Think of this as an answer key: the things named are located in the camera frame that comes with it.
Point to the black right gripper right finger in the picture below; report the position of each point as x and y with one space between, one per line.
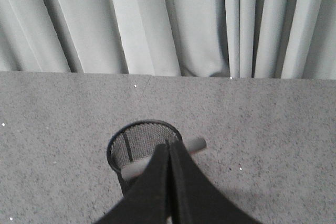
194 199

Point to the pale grey curtain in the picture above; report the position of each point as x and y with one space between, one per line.
288 39

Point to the black mesh pen bucket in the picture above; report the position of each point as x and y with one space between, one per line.
135 141

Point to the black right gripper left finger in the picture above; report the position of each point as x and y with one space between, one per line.
145 202

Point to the grey orange handled scissors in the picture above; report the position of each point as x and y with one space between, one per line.
138 167

